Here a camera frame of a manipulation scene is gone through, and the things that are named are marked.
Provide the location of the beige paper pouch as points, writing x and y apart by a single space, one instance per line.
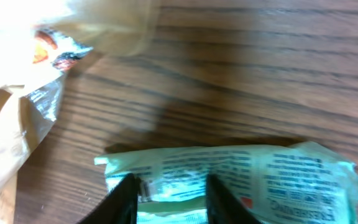
39 42

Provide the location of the green wet wipes pack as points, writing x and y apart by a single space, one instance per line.
301 183

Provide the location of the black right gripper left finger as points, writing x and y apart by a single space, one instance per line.
119 206

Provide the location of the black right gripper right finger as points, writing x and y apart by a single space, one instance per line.
222 207

